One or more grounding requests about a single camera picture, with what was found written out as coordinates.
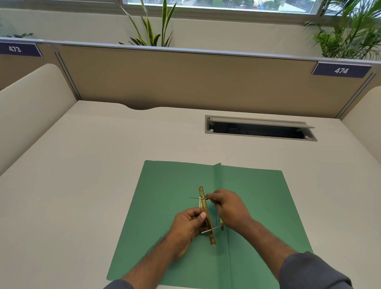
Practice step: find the person's right hand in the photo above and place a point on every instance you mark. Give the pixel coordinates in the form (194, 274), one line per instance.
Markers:
(233, 210)

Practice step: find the person's left hand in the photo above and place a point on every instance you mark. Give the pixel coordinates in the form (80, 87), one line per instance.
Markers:
(184, 230)

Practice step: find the person's left thumb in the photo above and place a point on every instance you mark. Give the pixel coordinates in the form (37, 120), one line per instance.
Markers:
(200, 216)

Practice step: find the person's right thumb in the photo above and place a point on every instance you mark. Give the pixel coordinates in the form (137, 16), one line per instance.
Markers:
(215, 202)

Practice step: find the gold metal fastener bar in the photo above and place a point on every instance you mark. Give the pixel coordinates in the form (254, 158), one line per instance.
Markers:
(203, 197)

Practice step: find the gold metal fastener prong piece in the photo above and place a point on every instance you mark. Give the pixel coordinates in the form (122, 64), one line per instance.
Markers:
(212, 230)

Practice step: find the person's left forearm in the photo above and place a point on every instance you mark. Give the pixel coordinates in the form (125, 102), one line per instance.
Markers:
(145, 269)

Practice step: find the person's right forearm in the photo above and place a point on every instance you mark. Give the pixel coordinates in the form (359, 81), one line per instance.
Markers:
(285, 258)

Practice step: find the green paper file folder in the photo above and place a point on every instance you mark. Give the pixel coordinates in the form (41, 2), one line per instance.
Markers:
(167, 187)

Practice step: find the tan desk partition panel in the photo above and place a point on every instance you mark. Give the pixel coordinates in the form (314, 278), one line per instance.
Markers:
(191, 83)
(16, 69)

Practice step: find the cream curved side divider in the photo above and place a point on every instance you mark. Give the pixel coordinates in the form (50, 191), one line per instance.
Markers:
(24, 108)
(369, 118)

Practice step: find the dark blue desk label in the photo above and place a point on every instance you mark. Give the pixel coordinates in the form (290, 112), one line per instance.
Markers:
(14, 49)
(340, 70)

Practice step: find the green snake plant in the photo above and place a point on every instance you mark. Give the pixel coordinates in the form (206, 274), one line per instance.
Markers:
(149, 30)

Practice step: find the grey framed window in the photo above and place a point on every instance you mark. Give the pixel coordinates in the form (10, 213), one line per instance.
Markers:
(235, 12)

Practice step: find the green palm plant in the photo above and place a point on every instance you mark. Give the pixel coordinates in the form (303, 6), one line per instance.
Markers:
(348, 34)

